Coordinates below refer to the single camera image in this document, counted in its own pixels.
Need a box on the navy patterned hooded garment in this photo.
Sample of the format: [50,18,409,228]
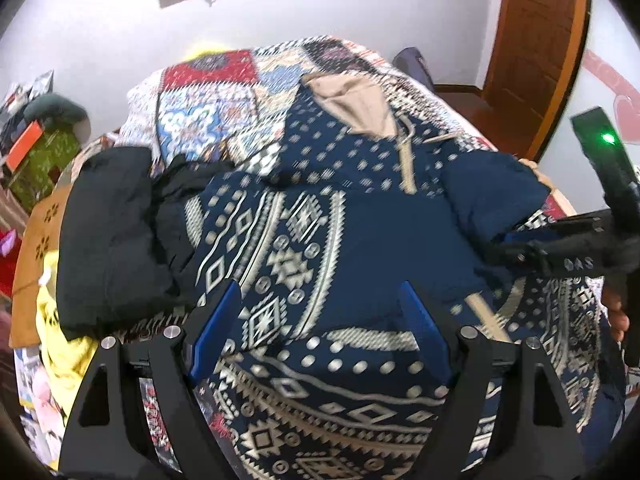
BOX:
[186,84,624,479]

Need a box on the person's right hand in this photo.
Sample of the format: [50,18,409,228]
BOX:
[601,276,629,344]

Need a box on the yellow garment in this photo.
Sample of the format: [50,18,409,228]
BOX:
[35,250,99,417]

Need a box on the black folded garment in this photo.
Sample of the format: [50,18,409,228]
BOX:
[56,146,233,339]

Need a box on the brown embroidered cloth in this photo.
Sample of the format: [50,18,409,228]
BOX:
[10,184,72,349]

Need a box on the red plush toy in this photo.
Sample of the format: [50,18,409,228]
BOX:
[0,230,22,298]

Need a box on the brown wooden door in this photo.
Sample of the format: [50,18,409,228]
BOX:
[483,0,588,159]

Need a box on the grey-blue backpack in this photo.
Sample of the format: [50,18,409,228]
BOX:
[393,47,435,92]

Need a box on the orange flat box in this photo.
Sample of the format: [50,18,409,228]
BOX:
[6,122,43,172]

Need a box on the dark green cushion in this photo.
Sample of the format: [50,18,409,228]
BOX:
[23,93,88,126]

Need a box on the patchwork patterned bedspread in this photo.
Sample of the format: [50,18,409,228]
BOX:
[44,37,554,479]

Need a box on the yellow pillow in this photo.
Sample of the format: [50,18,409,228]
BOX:
[190,49,230,60]

